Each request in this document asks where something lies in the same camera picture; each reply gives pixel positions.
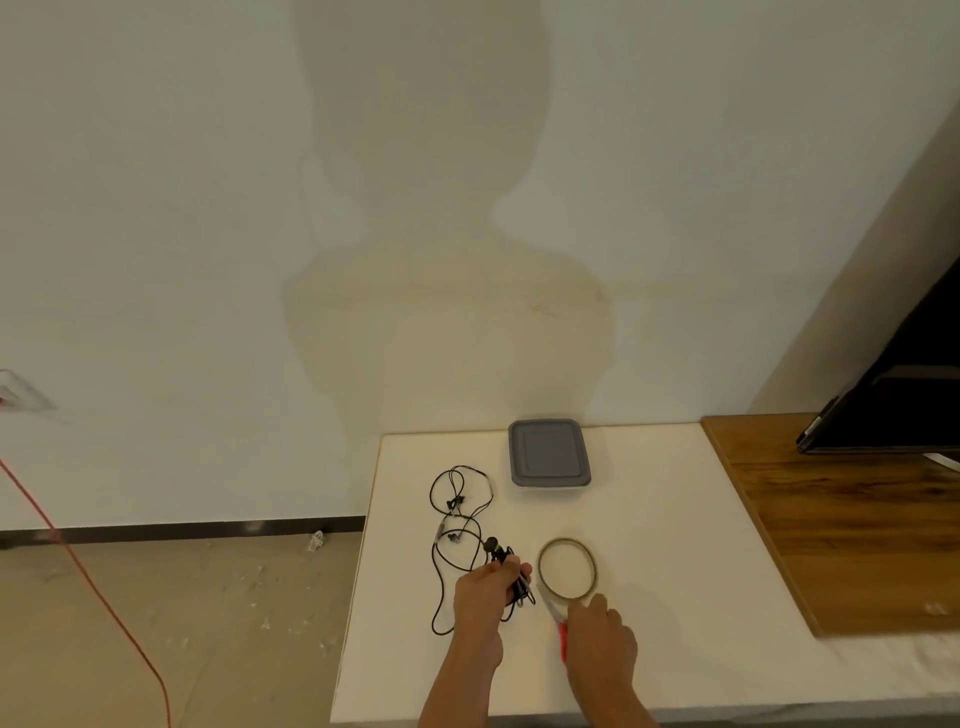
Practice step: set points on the person's left hand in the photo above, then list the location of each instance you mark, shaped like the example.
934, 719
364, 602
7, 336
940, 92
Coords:
480, 607

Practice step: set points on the person's right hand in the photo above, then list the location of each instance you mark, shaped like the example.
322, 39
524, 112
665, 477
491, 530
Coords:
604, 652

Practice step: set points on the red scissors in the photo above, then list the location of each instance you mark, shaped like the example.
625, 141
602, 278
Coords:
562, 637

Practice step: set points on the clear tape roll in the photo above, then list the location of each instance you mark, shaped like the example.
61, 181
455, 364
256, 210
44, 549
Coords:
541, 581

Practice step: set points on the grey lidded container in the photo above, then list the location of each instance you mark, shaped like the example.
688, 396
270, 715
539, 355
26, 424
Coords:
549, 454

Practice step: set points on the white scrap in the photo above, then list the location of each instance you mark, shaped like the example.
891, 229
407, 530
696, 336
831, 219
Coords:
316, 541

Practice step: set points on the wooden board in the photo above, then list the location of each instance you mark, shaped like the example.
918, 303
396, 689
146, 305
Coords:
847, 525

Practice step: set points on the black television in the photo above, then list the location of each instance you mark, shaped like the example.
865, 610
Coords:
900, 405

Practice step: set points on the silver television stand leg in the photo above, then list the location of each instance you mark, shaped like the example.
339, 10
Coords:
945, 461

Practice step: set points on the white wall socket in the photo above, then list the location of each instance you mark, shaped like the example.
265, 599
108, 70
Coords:
26, 396

